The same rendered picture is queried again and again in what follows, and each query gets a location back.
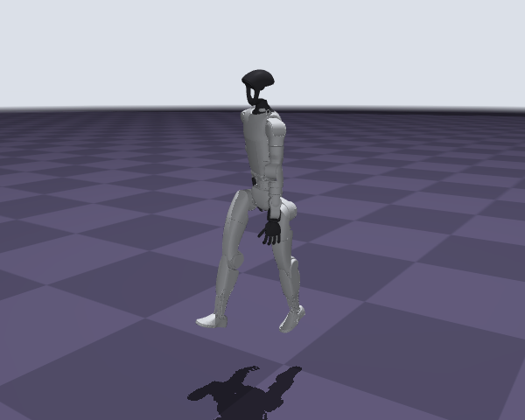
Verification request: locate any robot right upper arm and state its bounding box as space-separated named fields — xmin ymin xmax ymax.
xmin=241 ymin=109 xmax=247 ymax=151

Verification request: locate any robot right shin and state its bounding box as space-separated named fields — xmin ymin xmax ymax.
xmin=214 ymin=255 xmax=239 ymax=319

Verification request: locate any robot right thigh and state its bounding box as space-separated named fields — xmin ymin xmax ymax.
xmin=222 ymin=189 xmax=256 ymax=269

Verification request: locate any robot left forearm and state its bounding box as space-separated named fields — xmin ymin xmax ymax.
xmin=268 ymin=165 xmax=284 ymax=219

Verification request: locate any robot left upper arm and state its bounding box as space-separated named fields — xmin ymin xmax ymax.
xmin=264 ymin=118 xmax=286 ymax=179

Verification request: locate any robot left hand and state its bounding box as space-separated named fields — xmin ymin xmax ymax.
xmin=257 ymin=208 xmax=281 ymax=245

